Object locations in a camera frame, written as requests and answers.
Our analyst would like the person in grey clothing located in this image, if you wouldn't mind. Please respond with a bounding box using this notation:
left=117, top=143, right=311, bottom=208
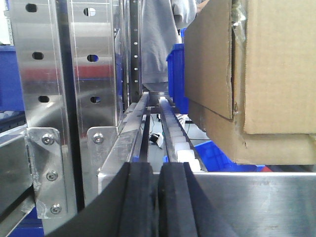
left=140, top=0, right=197, bottom=91

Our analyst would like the blue plastic bin left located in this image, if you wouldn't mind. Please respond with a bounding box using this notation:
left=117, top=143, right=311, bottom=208
left=0, top=45, right=24, bottom=111

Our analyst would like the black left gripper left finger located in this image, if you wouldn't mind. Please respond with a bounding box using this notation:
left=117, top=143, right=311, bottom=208
left=49, top=162, right=155, bottom=237

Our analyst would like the blue plastic bin behind carton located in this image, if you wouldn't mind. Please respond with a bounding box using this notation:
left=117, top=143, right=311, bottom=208
left=166, top=43, right=189, bottom=115

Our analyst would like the aluminium shelf upright post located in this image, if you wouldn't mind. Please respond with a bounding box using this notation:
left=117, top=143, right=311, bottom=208
left=9, top=0, right=122, bottom=234

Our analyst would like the white roller track rail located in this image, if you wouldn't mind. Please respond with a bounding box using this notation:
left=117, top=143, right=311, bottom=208
left=158, top=97, right=207, bottom=172

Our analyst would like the blue plastic bin below shelf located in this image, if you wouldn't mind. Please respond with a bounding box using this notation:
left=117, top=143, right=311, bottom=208
left=195, top=140, right=265, bottom=172

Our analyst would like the brown cardboard carton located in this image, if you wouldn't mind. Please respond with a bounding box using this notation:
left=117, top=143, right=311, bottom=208
left=185, top=0, right=316, bottom=165

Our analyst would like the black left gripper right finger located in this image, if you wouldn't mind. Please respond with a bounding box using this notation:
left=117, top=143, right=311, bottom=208
left=158, top=162, right=237, bottom=237

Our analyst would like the steel shelf front lip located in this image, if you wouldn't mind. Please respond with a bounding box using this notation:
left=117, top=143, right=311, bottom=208
left=97, top=171, right=316, bottom=237

